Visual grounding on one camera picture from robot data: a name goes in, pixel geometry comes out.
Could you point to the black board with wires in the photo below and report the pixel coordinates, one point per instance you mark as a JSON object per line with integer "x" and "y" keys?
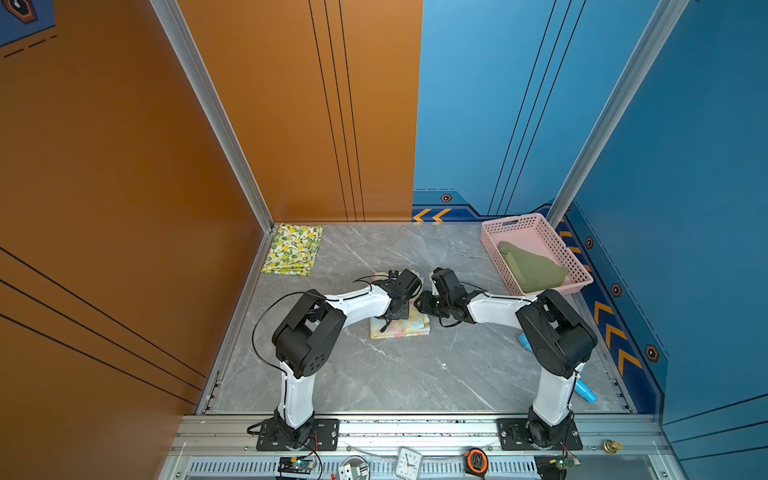
{"x": 555, "y": 467}

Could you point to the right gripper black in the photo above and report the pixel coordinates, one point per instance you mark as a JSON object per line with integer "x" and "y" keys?
{"x": 424, "y": 298}

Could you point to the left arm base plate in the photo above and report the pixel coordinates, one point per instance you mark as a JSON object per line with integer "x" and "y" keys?
{"x": 318, "y": 434}

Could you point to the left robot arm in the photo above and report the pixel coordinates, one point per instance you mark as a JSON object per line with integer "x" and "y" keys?
{"x": 305, "y": 339}

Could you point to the brass round knob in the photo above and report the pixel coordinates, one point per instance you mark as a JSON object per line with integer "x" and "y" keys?
{"x": 612, "y": 447}

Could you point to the white power plug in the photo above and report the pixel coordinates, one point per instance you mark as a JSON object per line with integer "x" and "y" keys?
{"x": 354, "y": 468}

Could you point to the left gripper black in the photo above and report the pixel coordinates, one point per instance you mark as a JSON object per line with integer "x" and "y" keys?
{"x": 405, "y": 315}

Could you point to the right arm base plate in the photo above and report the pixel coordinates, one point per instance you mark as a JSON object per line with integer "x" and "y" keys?
{"x": 518, "y": 434}

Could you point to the pastel floral skirt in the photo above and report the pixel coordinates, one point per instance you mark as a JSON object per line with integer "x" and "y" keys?
{"x": 416, "y": 324}

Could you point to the orange black tape measure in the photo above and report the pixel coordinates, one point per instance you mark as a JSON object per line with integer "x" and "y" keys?
{"x": 475, "y": 463}

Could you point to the green circuit board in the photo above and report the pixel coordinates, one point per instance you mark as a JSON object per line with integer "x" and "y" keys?
{"x": 295, "y": 467}

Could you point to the white square clock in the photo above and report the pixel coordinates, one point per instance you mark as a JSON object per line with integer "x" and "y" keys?
{"x": 408, "y": 464}

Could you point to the lemon print skirt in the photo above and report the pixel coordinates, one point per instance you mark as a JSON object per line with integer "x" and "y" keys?
{"x": 294, "y": 250}

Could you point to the light blue plastic tube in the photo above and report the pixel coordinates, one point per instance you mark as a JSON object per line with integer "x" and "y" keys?
{"x": 580, "y": 387}

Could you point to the olive green skirt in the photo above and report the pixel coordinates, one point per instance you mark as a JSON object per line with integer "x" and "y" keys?
{"x": 531, "y": 271}

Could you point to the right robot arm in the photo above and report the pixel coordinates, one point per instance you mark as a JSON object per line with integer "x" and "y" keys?
{"x": 561, "y": 341}

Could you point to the pink plastic basket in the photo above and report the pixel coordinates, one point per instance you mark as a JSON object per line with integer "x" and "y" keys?
{"x": 533, "y": 234}

